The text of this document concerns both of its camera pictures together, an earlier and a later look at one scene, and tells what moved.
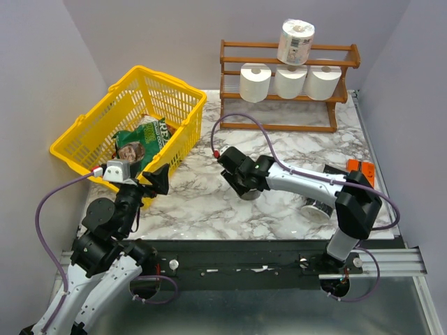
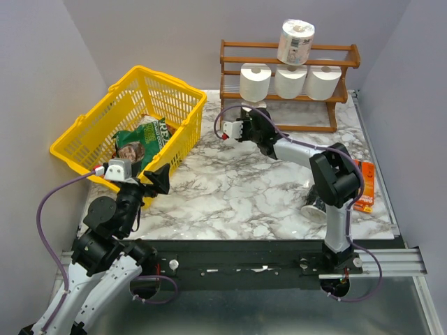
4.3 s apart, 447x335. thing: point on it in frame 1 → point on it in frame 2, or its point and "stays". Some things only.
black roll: [317, 209] stays
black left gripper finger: [151, 176] stays
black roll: [253, 194] → [260, 105]
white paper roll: [321, 82] stays
